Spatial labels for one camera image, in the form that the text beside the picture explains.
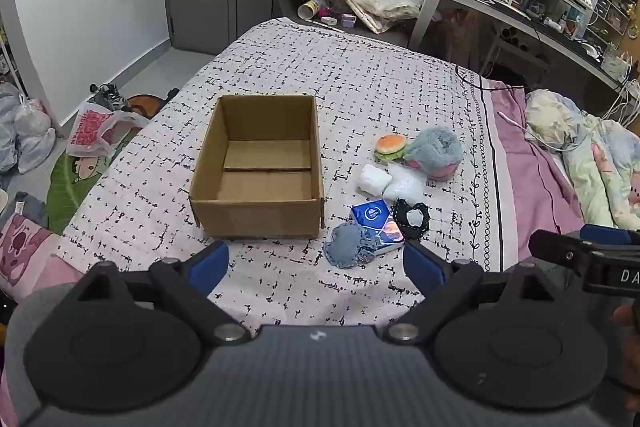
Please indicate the pink printed pillow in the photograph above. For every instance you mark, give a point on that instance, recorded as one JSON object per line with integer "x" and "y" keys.
{"x": 30, "y": 257}

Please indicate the black lace scrunchie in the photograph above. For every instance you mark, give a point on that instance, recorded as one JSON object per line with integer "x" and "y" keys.
{"x": 400, "y": 217}

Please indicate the cardboard tubes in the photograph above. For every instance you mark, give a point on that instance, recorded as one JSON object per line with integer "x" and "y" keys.
{"x": 512, "y": 36}

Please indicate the yellow white can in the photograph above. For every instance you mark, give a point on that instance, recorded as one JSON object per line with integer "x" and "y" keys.
{"x": 307, "y": 9}

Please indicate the black patterned white bedspread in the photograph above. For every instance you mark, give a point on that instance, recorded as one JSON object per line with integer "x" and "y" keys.
{"x": 380, "y": 87}

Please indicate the white tissue packet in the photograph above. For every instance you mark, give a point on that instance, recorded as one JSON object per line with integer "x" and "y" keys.
{"x": 375, "y": 180}

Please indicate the fluffy blue plush slipper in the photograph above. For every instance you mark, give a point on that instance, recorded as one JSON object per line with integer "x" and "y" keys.
{"x": 434, "y": 149}

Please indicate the pink bed sheet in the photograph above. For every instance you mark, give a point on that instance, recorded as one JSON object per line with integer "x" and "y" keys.
{"x": 525, "y": 187}

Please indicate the blue knitted pouch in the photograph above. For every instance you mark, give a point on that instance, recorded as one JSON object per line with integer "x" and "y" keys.
{"x": 347, "y": 244}

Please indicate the floral quilt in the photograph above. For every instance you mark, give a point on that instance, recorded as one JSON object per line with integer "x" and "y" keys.
{"x": 595, "y": 157}

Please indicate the person's right hand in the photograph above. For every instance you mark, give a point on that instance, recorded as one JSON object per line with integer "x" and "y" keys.
{"x": 628, "y": 318}

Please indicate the burger plush toy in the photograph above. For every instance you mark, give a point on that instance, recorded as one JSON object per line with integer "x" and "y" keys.
{"x": 390, "y": 148}

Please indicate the pink printed plastic bag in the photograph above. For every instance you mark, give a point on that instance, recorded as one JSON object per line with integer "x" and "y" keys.
{"x": 90, "y": 127}

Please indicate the brown cardboard box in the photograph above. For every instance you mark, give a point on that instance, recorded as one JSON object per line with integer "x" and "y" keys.
{"x": 260, "y": 207}

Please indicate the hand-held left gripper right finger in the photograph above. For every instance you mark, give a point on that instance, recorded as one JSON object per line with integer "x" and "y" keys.
{"x": 422, "y": 266}

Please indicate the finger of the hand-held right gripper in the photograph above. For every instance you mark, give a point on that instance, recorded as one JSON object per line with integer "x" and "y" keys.
{"x": 557, "y": 249}
{"x": 606, "y": 234}

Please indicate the grey cloth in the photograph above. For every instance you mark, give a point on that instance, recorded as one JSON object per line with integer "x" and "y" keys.
{"x": 27, "y": 209}

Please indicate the blue tissue packet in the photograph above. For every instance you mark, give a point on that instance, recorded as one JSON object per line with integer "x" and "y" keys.
{"x": 372, "y": 214}

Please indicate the green cartoon floor mat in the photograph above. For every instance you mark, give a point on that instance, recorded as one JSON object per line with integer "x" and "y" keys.
{"x": 70, "y": 187}

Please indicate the small purple box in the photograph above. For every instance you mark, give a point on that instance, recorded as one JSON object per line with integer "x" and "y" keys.
{"x": 348, "y": 21}

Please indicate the white desk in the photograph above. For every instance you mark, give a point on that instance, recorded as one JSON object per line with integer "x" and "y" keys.
{"x": 550, "y": 32}

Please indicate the white plastic bags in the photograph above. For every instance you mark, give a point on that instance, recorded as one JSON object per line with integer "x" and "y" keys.
{"x": 25, "y": 132}

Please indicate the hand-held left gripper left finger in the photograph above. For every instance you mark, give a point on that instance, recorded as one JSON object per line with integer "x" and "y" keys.
{"x": 211, "y": 266}

